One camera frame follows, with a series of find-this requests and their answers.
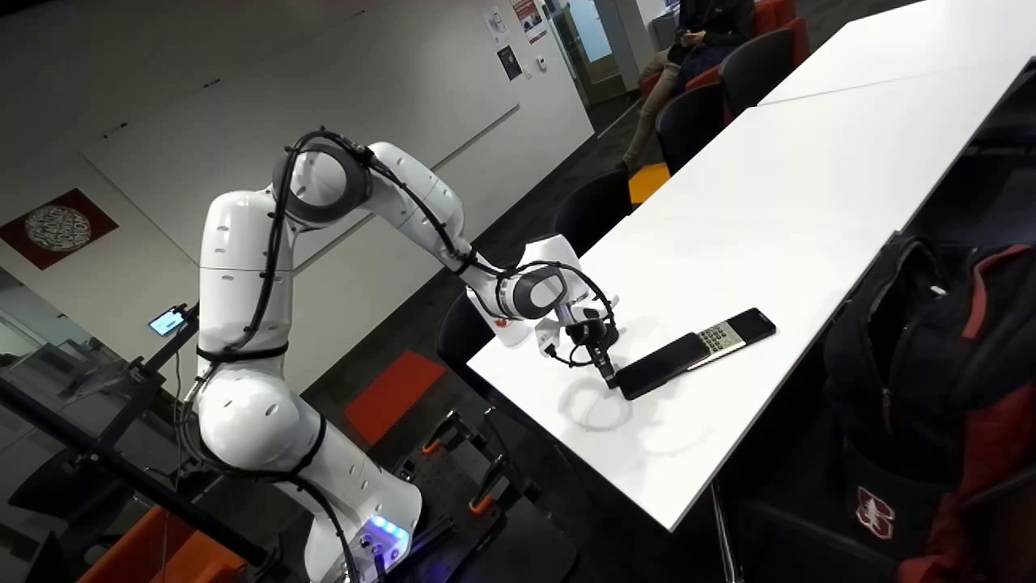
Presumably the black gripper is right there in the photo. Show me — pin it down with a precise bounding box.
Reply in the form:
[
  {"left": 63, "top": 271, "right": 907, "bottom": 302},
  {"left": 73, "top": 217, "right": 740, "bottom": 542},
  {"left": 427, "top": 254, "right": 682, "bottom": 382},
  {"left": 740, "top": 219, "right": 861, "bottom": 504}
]
[{"left": 567, "top": 308, "right": 620, "bottom": 387}]

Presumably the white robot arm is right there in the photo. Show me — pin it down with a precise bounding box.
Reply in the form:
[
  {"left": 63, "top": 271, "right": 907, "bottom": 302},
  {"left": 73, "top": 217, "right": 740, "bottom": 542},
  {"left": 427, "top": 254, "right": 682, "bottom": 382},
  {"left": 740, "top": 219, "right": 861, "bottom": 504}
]
[{"left": 196, "top": 128, "right": 620, "bottom": 583}]

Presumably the black slider phone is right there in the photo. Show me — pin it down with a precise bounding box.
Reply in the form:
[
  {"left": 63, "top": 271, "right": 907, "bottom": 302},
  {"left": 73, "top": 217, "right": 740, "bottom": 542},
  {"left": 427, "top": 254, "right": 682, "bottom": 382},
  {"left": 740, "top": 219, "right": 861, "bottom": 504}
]
[{"left": 617, "top": 308, "right": 777, "bottom": 402}]

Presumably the white bottle with red logo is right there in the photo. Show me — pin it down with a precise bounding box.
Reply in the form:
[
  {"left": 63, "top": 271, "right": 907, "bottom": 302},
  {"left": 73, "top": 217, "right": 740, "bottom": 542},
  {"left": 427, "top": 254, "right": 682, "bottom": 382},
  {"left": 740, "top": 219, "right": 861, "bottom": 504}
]
[{"left": 488, "top": 317, "right": 531, "bottom": 347}]

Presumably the dark office chair near table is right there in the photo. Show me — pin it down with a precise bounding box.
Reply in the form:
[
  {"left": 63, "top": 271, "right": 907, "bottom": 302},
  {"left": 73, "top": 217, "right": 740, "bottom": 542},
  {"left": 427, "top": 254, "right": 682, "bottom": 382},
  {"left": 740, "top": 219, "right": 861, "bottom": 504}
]
[{"left": 555, "top": 172, "right": 635, "bottom": 252}]

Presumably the red cushioned seat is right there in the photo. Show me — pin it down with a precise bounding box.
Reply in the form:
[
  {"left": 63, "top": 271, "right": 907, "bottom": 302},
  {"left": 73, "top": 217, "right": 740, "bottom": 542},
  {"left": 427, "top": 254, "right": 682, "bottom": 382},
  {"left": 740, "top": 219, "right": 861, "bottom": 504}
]
[{"left": 344, "top": 348, "right": 447, "bottom": 445}]

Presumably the dark chair with yellow seat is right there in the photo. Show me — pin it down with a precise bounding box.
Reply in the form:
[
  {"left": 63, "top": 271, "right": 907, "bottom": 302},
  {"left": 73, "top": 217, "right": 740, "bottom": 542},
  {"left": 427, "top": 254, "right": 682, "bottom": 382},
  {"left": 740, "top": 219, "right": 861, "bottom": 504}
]
[{"left": 628, "top": 84, "right": 726, "bottom": 205}]

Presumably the black and red backpack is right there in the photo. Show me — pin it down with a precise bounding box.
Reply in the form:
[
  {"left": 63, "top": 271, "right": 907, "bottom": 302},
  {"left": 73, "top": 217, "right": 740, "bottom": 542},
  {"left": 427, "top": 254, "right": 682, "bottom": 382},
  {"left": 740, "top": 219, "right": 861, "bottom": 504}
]
[{"left": 822, "top": 233, "right": 1036, "bottom": 583}]

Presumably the black chair at far table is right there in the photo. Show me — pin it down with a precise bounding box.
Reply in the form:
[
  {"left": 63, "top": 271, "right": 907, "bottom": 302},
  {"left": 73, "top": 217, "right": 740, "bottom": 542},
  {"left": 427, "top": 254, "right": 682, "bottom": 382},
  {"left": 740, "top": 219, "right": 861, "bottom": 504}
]
[{"left": 719, "top": 18, "right": 810, "bottom": 109}]

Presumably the seated person in background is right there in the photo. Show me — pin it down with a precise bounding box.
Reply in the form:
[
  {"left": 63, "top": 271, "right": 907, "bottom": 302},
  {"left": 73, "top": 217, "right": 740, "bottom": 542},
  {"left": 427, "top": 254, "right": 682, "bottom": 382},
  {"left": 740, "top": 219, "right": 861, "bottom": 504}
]
[{"left": 622, "top": 0, "right": 756, "bottom": 172}]

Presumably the orange handled clamp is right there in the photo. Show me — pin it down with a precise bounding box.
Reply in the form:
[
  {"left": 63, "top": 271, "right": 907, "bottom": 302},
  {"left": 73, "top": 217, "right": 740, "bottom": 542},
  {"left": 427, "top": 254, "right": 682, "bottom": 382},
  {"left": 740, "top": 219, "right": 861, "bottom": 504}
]
[
  {"left": 467, "top": 453, "right": 516, "bottom": 516},
  {"left": 420, "top": 412, "right": 471, "bottom": 455}
]

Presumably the black camera on stand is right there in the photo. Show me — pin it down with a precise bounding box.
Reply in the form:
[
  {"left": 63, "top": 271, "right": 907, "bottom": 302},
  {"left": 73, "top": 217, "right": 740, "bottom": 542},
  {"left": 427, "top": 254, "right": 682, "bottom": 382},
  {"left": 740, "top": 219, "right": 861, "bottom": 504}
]
[{"left": 132, "top": 304, "right": 198, "bottom": 373}]

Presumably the red patterned wall poster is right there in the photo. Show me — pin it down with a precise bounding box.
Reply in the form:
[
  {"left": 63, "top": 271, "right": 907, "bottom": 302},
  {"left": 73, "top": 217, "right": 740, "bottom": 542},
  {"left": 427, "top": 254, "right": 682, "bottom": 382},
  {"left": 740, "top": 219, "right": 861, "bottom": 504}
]
[{"left": 0, "top": 188, "right": 117, "bottom": 269}]

